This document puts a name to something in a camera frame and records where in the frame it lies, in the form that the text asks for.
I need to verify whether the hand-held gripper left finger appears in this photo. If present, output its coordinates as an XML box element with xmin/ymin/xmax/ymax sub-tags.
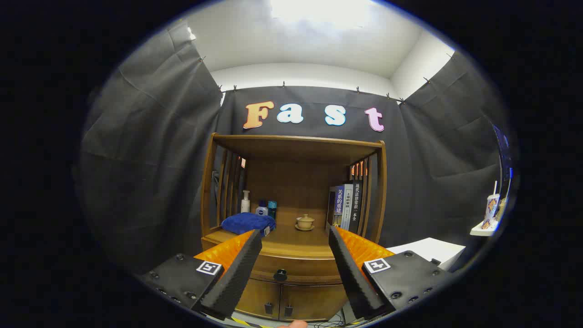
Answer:
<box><xmin>137</xmin><ymin>229</ymin><xmax>263</xmax><ymax>321</ymax></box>

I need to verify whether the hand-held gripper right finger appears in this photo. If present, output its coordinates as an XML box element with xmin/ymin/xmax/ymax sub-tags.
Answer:
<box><xmin>327</xmin><ymin>223</ymin><xmax>454</xmax><ymax>320</ymax></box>

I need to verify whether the brown wooden drawer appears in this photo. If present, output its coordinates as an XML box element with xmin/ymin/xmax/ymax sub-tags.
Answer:
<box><xmin>246</xmin><ymin>250</ymin><xmax>348</xmax><ymax>286</ymax></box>

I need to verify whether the wooden cabinet door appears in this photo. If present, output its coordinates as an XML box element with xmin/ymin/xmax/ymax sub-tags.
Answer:
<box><xmin>279</xmin><ymin>283</ymin><xmax>349</xmax><ymax>322</ymax></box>
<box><xmin>235</xmin><ymin>278</ymin><xmax>281</xmax><ymax>319</ymax></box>

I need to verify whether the wooden countertop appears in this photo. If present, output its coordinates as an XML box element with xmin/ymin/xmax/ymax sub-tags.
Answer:
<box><xmin>202</xmin><ymin>222</ymin><xmax>379</xmax><ymax>259</ymax></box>

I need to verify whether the white side cabinet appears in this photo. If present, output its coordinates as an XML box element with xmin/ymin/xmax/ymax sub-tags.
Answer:
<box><xmin>386</xmin><ymin>237</ymin><xmax>466</xmax><ymax>272</ymax></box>

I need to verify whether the folded blue towel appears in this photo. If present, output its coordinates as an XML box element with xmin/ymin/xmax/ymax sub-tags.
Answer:
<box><xmin>221</xmin><ymin>212</ymin><xmax>276</xmax><ymax>236</ymax></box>

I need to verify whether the black spine book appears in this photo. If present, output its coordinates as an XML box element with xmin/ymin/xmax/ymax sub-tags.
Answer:
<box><xmin>350</xmin><ymin>181</ymin><xmax>363</xmax><ymax>234</ymax></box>

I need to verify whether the grey spine book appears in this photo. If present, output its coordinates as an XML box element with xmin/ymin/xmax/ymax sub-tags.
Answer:
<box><xmin>342</xmin><ymin>184</ymin><xmax>354</xmax><ymax>231</ymax></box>

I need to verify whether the blue spine book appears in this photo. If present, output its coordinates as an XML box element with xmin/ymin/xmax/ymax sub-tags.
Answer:
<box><xmin>329</xmin><ymin>185</ymin><xmax>345</xmax><ymax>228</ymax></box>

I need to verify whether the printed paper cup with straw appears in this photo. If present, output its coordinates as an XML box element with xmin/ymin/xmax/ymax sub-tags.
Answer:
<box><xmin>482</xmin><ymin>181</ymin><xmax>501</xmax><ymax>230</ymax></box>

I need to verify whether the white wall shelf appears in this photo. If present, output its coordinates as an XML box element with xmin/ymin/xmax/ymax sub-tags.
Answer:
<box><xmin>470</xmin><ymin>221</ymin><xmax>499</xmax><ymax>236</ymax></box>

